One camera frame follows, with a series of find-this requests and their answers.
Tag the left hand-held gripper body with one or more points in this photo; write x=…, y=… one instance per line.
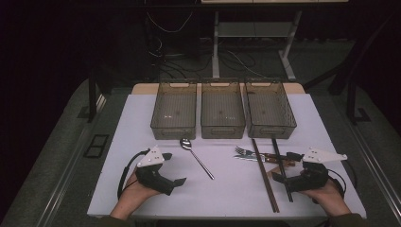
x=151, y=176

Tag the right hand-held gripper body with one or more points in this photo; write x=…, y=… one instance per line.
x=312, y=179

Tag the brown chopstick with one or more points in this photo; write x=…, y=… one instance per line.
x=265, y=175

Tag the black chopstick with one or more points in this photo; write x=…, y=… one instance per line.
x=279, y=157

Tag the metal spoon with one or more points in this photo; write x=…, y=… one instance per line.
x=186, y=144

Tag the mesh bin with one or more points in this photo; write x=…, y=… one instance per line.
x=175, y=110
x=269, y=110
x=222, y=110

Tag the person's right hand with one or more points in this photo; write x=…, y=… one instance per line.
x=329, y=195

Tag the person's left hand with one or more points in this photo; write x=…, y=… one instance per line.
x=134, y=194

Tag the white table cover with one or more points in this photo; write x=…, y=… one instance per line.
x=227, y=195

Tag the black metal stand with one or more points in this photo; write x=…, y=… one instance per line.
x=351, y=101

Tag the black floor outlet frame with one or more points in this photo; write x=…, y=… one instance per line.
x=90, y=152

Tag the white metal desk frame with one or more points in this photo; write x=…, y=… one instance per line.
x=216, y=47

